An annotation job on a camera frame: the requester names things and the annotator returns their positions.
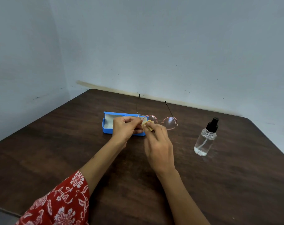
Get person's left hand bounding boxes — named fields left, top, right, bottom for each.
left=111, top=116, right=144, bottom=143

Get person's right hand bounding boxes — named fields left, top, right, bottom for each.
left=141, top=122, right=175, bottom=174

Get small beige cleaning cloth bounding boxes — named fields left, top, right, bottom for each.
left=142, top=120, right=154, bottom=132

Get round thin-framed eyeglasses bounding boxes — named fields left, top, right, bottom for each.
left=136, top=94, right=178, bottom=130

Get person's right forearm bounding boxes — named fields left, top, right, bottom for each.
left=156, top=168, right=211, bottom=225

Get person's left forearm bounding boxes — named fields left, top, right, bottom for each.
left=79, top=136, right=127, bottom=195

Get blue eyeglasses case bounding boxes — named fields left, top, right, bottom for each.
left=102, top=111, right=146, bottom=136

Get clear spray bottle black pump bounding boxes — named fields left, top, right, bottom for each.
left=194, top=117, right=219, bottom=157

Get red floral sleeve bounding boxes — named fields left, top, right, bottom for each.
left=15, top=170, right=90, bottom=225

